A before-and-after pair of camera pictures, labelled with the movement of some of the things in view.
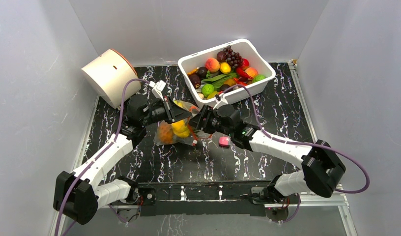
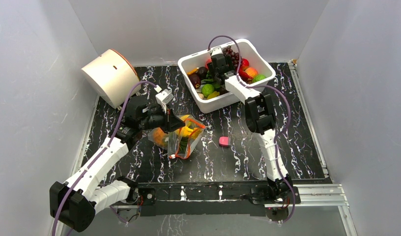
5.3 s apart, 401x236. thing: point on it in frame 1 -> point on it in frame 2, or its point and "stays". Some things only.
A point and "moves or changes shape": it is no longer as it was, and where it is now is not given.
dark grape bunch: x=232 y=58 stays
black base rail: x=179 y=198 stays
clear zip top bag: x=179 y=131 moves or changes shape
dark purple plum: x=195 y=80 stays
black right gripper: x=203 y=120 -> x=216 y=73
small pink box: x=224 y=141 stays
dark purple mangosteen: x=202 y=72 stays
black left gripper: x=177 y=113 -> x=173 y=122
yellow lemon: x=212 y=95 stays
